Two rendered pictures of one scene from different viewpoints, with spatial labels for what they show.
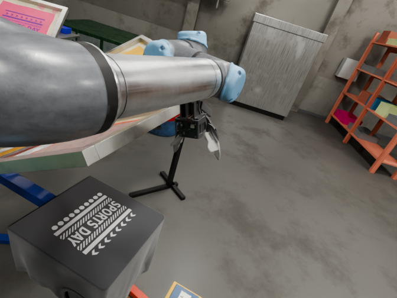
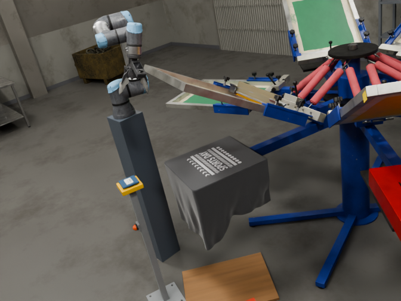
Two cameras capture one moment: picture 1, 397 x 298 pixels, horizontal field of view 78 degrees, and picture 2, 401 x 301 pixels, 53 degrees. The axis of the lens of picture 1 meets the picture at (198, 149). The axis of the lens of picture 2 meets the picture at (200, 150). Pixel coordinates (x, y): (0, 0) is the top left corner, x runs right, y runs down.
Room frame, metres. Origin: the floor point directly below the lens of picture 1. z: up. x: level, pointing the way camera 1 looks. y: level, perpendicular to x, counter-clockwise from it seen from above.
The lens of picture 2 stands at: (2.49, -0.95, 2.11)
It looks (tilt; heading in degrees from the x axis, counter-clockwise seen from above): 27 degrees down; 145
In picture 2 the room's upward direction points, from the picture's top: 12 degrees counter-clockwise
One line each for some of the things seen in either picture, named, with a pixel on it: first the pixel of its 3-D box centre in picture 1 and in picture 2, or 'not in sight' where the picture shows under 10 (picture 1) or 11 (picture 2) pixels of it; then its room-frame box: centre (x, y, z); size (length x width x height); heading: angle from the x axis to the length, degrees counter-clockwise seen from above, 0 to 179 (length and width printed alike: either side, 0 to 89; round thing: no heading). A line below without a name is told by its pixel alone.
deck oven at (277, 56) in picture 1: (269, 67); not in sight; (6.67, -1.10, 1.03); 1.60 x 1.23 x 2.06; 89
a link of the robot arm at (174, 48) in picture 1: (174, 60); (127, 33); (0.57, 0.11, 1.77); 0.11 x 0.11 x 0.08; 67
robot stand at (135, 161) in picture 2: not in sight; (146, 189); (0.11, 0.18, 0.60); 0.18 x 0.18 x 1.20; 89
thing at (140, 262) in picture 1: (132, 274); (186, 204); (0.70, 0.12, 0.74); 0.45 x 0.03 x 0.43; 166
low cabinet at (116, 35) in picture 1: (104, 45); not in sight; (6.48, 3.11, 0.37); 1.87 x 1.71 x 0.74; 89
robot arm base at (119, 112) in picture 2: not in sight; (122, 107); (0.11, 0.18, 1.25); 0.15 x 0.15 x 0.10
